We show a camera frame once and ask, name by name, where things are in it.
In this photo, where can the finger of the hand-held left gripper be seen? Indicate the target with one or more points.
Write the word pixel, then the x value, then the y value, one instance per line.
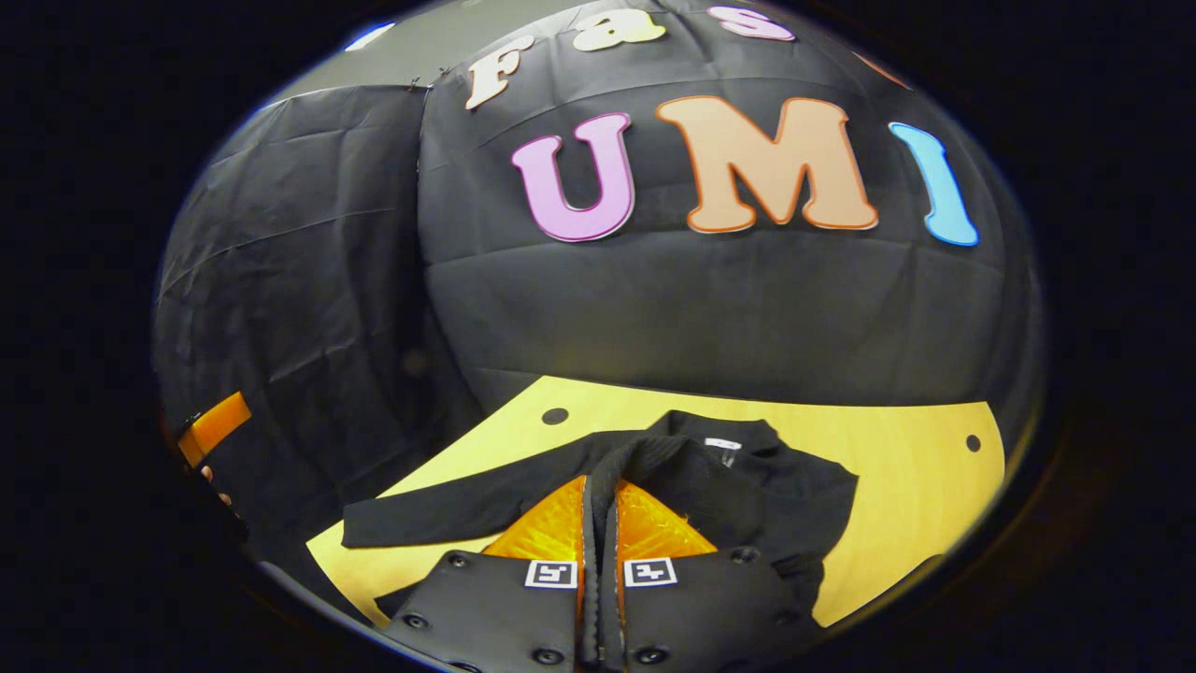
pixel 215 428

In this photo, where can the black buttoned garment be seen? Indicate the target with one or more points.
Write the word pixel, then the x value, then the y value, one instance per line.
pixel 747 505

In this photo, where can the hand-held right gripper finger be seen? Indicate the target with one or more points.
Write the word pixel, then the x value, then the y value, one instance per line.
pixel 588 608
pixel 608 608

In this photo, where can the ceiling light panel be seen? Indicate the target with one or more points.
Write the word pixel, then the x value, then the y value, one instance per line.
pixel 369 36

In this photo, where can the black backdrop cloth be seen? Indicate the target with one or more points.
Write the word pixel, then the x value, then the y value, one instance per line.
pixel 654 308

